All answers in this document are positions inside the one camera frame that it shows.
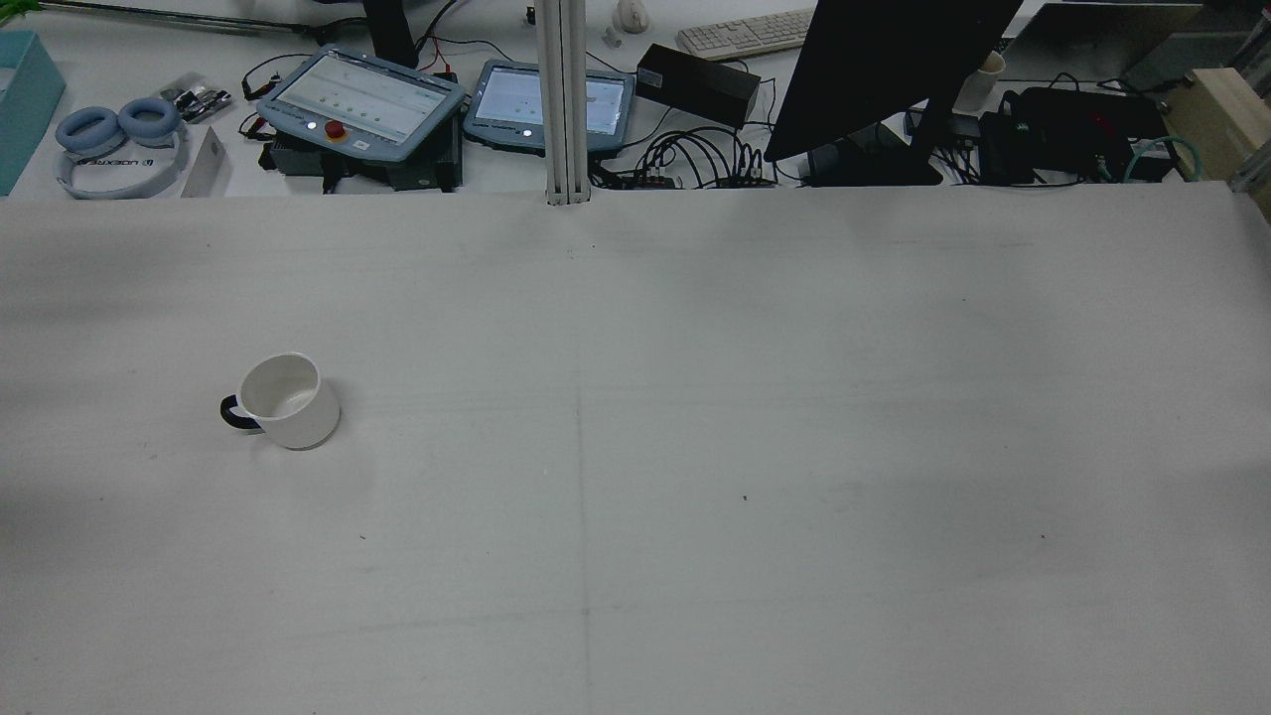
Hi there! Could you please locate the white paper cup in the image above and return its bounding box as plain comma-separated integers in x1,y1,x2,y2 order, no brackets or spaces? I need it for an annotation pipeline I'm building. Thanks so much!
954,52,1007,113

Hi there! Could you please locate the grey-blue teach pendant tablet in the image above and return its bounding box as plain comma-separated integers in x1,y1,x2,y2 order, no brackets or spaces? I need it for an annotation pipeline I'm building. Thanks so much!
463,60,636,156

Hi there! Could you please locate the black power adapter box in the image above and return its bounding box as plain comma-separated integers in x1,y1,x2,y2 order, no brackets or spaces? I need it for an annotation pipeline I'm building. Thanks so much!
635,43,763,129

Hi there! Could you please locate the black pendant base box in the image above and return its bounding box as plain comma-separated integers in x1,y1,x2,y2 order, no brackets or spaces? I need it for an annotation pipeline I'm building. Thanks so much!
259,134,464,194

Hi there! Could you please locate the white keyboard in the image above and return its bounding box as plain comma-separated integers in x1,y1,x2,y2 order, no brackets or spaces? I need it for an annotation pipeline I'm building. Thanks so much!
676,9,817,62

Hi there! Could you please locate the teach pendant with red button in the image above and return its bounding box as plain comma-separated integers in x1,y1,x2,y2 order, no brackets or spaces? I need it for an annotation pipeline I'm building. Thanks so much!
255,46,468,164

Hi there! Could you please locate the black computer monitor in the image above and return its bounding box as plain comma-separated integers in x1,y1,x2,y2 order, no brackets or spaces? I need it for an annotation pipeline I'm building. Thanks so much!
763,0,1024,188

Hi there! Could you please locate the white folded card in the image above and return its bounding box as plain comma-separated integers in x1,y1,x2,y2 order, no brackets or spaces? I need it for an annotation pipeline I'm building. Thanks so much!
180,126,232,199

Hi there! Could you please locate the black electronics box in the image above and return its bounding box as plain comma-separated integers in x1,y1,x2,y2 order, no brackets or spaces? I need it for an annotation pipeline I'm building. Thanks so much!
978,86,1178,186

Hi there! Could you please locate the clear bag of small parts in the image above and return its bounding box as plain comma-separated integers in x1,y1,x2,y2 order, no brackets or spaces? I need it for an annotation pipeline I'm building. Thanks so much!
158,72,234,124

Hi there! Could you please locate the blue over-ear headphones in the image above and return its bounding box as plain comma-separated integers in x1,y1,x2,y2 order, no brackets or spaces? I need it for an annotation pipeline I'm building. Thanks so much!
54,97,192,201

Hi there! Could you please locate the wooden box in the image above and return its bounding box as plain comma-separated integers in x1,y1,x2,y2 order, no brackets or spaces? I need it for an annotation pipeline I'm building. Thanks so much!
1162,68,1271,219

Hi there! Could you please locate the teal box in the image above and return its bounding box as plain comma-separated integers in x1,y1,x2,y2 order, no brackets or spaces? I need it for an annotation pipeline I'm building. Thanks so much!
0,30,68,197

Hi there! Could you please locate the black cable bundle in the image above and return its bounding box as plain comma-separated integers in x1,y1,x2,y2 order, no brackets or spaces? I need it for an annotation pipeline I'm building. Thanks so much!
593,124,777,191

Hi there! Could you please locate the aluminium extrusion post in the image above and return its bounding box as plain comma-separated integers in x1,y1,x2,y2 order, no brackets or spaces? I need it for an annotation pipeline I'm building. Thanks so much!
535,0,594,207

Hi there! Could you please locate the white mug with black handle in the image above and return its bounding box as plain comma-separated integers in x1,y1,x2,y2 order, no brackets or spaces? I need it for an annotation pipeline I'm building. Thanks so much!
219,353,342,451

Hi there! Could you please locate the black monitor stand post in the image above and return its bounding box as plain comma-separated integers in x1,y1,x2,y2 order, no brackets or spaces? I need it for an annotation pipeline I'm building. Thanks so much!
361,0,421,70

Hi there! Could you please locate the teal cable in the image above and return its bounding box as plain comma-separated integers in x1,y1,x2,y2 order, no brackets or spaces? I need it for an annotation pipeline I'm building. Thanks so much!
1123,136,1205,184

